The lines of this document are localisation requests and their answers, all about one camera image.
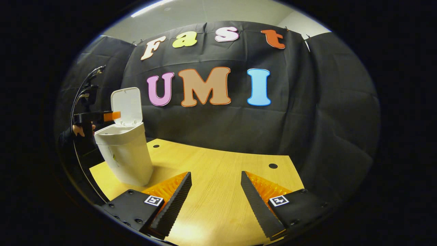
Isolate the black backdrop cloth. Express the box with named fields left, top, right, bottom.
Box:
left=55, top=21, right=381, bottom=205

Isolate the white desktop garbage bin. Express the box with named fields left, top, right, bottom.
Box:
left=94, top=87, right=154, bottom=187

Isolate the ceiling light panel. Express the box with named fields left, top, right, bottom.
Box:
left=131, top=0, right=175, bottom=18

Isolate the black cable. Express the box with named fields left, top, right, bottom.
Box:
left=70, top=65, right=110, bottom=204

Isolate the wooden desktop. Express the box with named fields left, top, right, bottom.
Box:
left=89, top=138, right=304, bottom=246

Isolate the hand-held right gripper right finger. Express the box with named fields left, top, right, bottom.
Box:
left=241, top=170, right=337, bottom=242

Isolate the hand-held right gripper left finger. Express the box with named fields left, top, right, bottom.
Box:
left=98, top=172, right=193, bottom=240

